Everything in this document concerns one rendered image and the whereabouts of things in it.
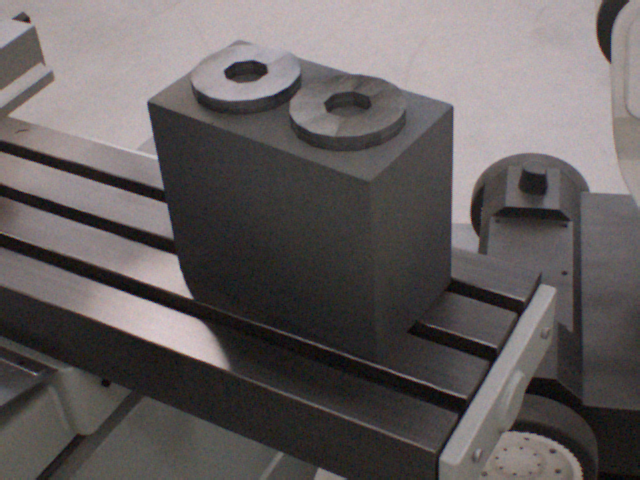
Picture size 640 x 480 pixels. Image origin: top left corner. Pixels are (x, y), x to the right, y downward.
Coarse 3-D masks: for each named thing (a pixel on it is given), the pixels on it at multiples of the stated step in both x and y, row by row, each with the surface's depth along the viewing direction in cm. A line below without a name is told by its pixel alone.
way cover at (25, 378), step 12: (0, 348) 100; (0, 360) 98; (12, 360) 98; (24, 360) 98; (36, 360) 99; (0, 372) 97; (12, 372) 97; (24, 372) 97; (36, 372) 97; (48, 372) 97; (0, 384) 95; (12, 384) 95; (24, 384) 95; (36, 384) 95; (0, 396) 93; (12, 396) 93; (0, 408) 92
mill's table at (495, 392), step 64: (0, 128) 117; (0, 192) 111; (64, 192) 107; (128, 192) 106; (0, 256) 99; (64, 256) 99; (128, 256) 98; (0, 320) 100; (64, 320) 94; (128, 320) 91; (192, 320) 90; (256, 320) 90; (448, 320) 88; (512, 320) 88; (128, 384) 95; (192, 384) 89; (256, 384) 84; (320, 384) 84; (384, 384) 86; (448, 384) 83; (512, 384) 85; (320, 448) 85; (384, 448) 81; (448, 448) 79
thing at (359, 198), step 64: (256, 64) 85; (320, 64) 86; (192, 128) 82; (256, 128) 79; (320, 128) 76; (384, 128) 76; (448, 128) 81; (192, 192) 87; (256, 192) 82; (320, 192) 77; (384, 192) 75; (448, 192) 85; (192, 256) 92; (256, 256) 86; (320, 256) 81; (384, 256) 79; (448, 256) 89; (320, 320) 86; (384, 320) 83
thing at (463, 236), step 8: (456, 224) 188; (464, 224) 187; (456, 232) 186; (464, 232) 186; (472, 232) 185; (456, 240) 184; (464, 240) 184; (472, 240) 184; (464, 248) 182; (472, 248) 182; (600, 472) 143
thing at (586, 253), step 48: (528, 192) 158; (576, 192) 162; (480, 240) 156; (528, 240) 153; (576, 240) 153; (624, 240) 155; (576, 288) 145; (624, 288) 147; (576, 336) 138; (624, 336) 140; (528, 384) 130; (576, 384) 131; (624, 384) 133; (624, 432) 133
